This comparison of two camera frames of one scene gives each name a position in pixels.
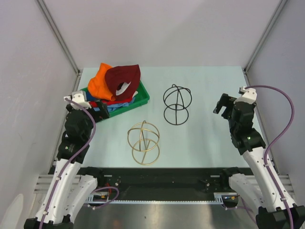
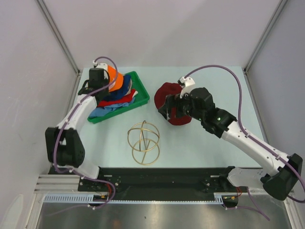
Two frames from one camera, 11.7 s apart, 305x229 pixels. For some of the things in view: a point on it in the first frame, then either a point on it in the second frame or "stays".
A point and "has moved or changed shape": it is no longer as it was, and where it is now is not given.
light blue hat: (111, 107) stays
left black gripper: (101, 114) -> (106, 81)
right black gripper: (225, 100) -> (171, 101)
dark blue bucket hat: (89, 97) has moved or changed shape
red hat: (94, 104) stays
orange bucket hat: (96, 85) has moved or changed shape
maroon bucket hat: (123, 80) -> (161, 93)
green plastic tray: (143, 95) stays
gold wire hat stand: (144, 137) stays
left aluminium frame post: (78, 72) stays
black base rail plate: (163, 183) stays
